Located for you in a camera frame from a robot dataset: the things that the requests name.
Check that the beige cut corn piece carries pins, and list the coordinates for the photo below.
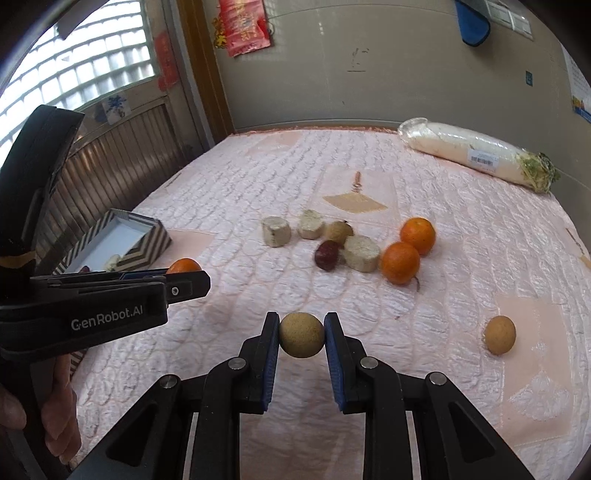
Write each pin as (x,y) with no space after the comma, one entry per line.
(310,224)
(276,230)
(362,253)
(112,263)

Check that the wall poster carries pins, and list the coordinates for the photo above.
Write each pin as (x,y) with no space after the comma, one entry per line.
(577,87)

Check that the brown round longan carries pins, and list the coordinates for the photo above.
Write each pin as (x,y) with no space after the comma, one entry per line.
(499,334)
(302,334)
(337,230)

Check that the wooden door frame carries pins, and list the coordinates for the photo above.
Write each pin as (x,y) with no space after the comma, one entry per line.
(203,69)

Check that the glass block window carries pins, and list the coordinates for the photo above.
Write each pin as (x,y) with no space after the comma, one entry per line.
(83,50)

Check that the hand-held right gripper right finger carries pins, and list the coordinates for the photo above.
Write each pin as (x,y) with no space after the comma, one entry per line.
(333,369)

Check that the red paper strip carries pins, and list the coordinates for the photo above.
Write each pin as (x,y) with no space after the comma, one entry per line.
(166,60)

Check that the brown ribbed metal panel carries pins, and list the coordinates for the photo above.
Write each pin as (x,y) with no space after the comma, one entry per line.
(106,161)

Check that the blue white paper sticker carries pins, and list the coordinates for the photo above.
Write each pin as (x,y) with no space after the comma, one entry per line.
(115,107)

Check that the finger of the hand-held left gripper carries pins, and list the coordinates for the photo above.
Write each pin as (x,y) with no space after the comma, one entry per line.
(138,276)
(187,286)

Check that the orange mandarin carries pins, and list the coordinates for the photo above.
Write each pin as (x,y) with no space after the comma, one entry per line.
(418,235)
(184,266)
(400,262)

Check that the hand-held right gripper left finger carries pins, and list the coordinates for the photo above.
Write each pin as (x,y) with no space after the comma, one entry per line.
(271,378)

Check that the pink quilted bedspread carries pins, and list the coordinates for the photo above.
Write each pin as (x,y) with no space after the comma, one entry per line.
(438,194)

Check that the blue cloth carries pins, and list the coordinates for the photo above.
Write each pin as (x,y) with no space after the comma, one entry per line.
(471,23)

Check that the plastic wrapped white radish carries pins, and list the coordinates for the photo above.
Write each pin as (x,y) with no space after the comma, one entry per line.
(461,145)

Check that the red gold paper ornament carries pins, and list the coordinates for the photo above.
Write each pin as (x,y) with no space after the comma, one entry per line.
(220,34)

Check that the red wall hanging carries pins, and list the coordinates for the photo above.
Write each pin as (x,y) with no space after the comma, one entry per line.
(244,25)

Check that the striped cardboard tray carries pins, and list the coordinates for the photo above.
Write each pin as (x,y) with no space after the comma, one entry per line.
(124,240)

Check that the white wall socket panel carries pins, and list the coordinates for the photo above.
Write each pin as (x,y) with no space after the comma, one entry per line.
(512,16)

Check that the person's left hand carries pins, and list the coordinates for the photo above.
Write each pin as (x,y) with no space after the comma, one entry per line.
(60,415)

